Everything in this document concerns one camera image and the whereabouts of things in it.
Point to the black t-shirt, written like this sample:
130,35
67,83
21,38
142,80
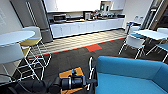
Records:
92,88

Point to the white hanger with black shirt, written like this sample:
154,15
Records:
90,66

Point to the blue sofa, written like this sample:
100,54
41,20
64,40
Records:
133,76

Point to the white kitchen counter cabinets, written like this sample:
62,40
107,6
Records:
83,28

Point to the silver microwave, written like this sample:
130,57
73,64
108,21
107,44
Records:
60,18

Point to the grey refrigerator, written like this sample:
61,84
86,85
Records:
41,16

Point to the round white high table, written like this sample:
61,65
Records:
15,37

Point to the white square table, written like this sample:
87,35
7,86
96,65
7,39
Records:
153,33

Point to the white upper cabinet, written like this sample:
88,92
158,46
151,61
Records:
50,5
118,4

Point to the dark wall screen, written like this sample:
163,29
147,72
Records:
105,6

